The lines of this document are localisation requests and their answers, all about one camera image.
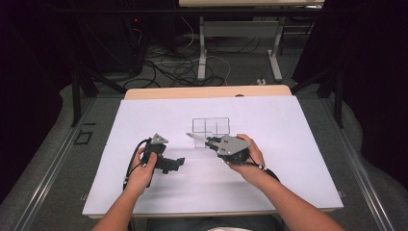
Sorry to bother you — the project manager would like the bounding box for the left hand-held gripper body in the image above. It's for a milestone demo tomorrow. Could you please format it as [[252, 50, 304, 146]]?
[[140, 133, 169, 189]]

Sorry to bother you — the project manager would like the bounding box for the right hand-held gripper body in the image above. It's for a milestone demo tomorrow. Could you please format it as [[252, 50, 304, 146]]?
[[213, 134, 252, 166]]

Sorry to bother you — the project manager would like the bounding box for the clear acrylic pen holder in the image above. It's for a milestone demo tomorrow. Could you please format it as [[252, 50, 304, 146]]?
[[191, 116, 231, 149]]

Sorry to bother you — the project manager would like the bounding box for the person's left hand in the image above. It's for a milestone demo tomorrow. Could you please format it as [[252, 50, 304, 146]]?
[[126, 146, 159, 197]]

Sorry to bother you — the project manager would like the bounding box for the person's right hand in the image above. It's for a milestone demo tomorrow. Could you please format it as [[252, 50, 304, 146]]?
[[223, 133, 267, 185]]

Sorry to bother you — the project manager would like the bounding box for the white table cover sheet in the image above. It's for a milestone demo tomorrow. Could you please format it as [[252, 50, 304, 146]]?
[[82, 94, 344, 219]]

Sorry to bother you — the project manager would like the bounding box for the black metal stand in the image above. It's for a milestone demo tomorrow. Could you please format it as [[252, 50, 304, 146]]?
[[290, 61, 347, 129], [69, 13, 128, 128]]

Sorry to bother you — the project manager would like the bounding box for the black computer tower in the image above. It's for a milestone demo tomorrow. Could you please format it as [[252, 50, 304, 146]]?
[[95, 13, 145, 76]]

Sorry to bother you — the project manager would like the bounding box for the white desk with metal legs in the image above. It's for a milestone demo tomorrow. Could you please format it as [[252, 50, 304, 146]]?
[[178, 0, 326, 83]]

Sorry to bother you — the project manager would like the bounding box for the left hand-held gripper cable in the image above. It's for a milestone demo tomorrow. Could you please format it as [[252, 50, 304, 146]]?
[[122, 138, 152, 191]]

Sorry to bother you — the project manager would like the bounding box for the hand-held gripper cable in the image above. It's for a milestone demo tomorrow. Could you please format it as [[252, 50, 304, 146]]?
[[122, 138, 152, 191], [245, 160, 281, 183]]

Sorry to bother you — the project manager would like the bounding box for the right hand-held gripper cable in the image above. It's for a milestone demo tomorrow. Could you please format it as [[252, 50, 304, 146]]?
[[245, 160, 281, 183]]

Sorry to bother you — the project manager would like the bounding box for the tangle of black floor cables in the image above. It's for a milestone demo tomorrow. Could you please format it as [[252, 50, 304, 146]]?
[[122, 27, 262, 90]]

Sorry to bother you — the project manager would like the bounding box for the white floor cable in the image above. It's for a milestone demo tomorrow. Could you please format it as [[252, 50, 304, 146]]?
[[179, 15, 233, 87]]

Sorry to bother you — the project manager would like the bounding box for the metal floor rail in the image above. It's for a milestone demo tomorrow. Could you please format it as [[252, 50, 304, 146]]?
[[321, 95, 396, 231], [13, 97, 96, 231]]

